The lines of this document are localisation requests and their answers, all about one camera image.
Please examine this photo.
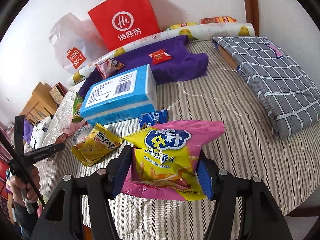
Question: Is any purple towel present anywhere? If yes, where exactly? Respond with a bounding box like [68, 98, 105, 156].
[78, 35, 209, 98]

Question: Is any rolled lemon print mat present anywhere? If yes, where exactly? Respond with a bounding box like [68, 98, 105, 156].
[67, 22, 256, 87]

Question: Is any grey checked folded cloth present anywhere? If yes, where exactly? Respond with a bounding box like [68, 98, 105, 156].
[212, 36, 319, 138]

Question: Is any red chips bag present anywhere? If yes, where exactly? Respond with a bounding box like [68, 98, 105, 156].
[200, 16, 237, 24]

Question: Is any white red snack packet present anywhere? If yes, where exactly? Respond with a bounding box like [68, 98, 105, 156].
[72, 124, 93, 145]

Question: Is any pink yellow sweet potato sticks bag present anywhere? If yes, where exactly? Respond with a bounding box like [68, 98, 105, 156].
[121, 120, 225, 201]

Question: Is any yellow chips bag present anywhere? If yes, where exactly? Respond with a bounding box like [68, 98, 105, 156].
[163, 22, 197, 31]

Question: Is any pink peach candy packet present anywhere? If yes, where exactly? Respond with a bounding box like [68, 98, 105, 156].
[60, 115, 86, 136]

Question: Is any white spotted pillow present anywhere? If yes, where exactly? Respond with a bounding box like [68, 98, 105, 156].
[29, 116, 53, 149]

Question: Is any person's left hand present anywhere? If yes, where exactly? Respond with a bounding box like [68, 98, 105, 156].
[10, 166, 41, 207]

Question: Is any striped quilted mattress cover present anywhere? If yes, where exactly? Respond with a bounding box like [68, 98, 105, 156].
[35, 39, 320, 240]

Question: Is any red paper shopping bag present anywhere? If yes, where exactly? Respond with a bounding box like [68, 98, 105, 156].
[88, 0, 161, 51]

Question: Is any blue tissue pack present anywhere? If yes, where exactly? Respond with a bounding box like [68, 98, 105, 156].
[80, 64, 157, 126]

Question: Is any white Miniso plastic bag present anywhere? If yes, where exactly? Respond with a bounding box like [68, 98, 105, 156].
[48, 12, 107, 74]

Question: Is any brown wooden door frame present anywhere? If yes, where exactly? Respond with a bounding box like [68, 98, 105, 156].
[244, 0, 260, 36]

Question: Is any panda face snack packet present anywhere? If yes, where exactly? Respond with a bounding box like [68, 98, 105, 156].
[95, 59, 125, 79]

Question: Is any green snack packet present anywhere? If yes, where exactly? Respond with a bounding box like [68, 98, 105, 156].
[72, 93, 84, 123]

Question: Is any small blue snack packet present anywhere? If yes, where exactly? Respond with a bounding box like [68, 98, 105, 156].
[139, 109, 168, 129]

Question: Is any patterned brown box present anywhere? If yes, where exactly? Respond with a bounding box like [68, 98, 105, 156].
[49, 82, 67, 105]

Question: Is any red gold snack packet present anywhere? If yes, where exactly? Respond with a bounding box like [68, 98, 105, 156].
[149, 49, 172, 65]

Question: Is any yellow triangular snack packet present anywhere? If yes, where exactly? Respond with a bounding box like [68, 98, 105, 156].
[71, 124, 123, 167]

